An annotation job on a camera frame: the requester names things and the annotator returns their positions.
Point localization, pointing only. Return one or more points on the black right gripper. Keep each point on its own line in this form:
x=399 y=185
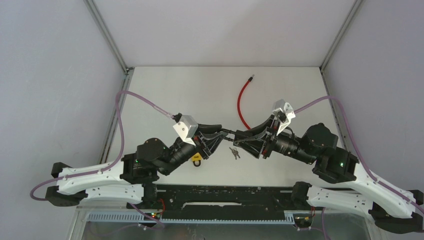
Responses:
x=254 y=144

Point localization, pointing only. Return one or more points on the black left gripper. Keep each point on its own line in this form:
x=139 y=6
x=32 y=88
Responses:
x=210 y=139

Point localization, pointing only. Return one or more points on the black padlock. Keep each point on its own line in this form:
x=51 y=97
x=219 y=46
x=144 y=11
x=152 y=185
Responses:
x=235 y=135

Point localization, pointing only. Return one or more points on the yellow padlock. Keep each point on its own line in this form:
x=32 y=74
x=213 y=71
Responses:
x=197 y=160

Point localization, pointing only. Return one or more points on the key bunch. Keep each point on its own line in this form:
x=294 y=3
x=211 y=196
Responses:
x=235 y=153

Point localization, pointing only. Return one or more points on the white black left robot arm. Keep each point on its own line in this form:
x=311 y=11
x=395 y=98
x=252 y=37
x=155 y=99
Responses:
x=125 y=180

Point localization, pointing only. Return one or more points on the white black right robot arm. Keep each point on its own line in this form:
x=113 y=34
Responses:
x=390 y=208

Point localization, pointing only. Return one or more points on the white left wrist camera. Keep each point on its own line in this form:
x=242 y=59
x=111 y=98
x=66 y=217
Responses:
x=185 y=127

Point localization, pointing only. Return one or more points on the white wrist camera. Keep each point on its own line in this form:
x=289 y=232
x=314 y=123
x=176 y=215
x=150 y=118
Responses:
x=185 y=127
x=284 y=113

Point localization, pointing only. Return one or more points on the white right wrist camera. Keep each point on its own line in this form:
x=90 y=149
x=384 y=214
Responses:
x=284 y=113

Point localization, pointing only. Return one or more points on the red cable lock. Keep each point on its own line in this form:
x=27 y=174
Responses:
x=239 y=99

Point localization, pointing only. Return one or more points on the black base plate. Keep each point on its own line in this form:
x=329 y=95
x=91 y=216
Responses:
x=222 y=203

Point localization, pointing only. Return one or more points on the aluminium frame rail right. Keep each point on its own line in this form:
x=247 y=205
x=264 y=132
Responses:
x=356 y=74

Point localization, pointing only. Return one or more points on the aluminium frame rail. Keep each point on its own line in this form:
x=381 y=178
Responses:
x=356 y=74
x=107 y=73

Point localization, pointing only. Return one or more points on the aluminium frame rail left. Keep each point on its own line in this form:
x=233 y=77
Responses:
x=107 y=73

